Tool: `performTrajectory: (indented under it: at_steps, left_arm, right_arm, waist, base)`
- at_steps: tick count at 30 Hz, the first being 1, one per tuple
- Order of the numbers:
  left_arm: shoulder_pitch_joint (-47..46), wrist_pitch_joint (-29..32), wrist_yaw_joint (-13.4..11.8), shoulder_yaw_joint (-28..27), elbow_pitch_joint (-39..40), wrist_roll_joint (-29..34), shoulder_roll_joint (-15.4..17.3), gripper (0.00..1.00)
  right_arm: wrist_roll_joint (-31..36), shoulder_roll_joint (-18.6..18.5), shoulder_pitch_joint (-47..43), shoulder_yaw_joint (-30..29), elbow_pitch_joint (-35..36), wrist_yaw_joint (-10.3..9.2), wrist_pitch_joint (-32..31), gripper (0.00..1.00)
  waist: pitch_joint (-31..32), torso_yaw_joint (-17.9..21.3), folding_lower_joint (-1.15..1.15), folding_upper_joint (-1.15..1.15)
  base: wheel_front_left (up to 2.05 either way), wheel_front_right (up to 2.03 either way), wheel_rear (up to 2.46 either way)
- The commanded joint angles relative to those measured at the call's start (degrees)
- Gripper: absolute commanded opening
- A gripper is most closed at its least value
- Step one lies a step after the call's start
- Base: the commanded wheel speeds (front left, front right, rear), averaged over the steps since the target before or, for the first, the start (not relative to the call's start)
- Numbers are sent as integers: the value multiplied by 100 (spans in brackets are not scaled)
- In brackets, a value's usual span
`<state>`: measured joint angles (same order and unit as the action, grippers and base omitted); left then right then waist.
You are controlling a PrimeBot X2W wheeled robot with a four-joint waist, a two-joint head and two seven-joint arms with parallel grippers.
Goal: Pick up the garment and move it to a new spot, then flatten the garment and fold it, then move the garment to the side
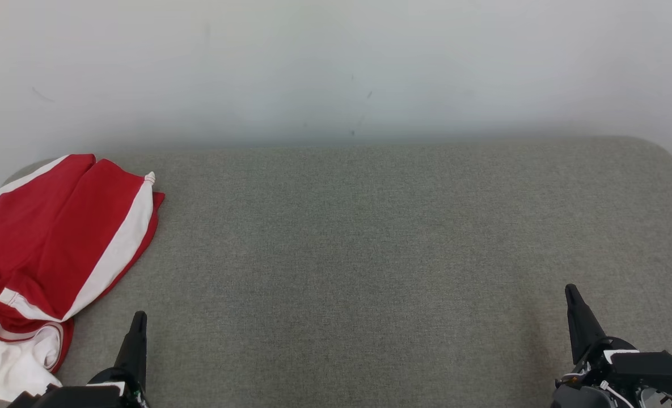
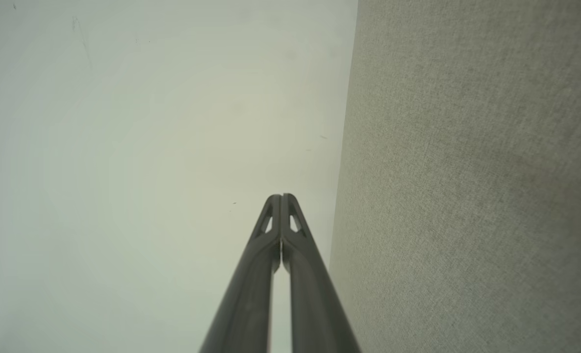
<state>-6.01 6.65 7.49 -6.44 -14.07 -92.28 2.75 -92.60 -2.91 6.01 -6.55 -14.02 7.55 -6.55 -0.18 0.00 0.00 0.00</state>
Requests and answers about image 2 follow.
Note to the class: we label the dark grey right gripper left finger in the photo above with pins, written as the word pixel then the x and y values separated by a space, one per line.
pixel 251 304

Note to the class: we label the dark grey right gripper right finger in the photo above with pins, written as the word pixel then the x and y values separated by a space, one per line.
pixel 315 304

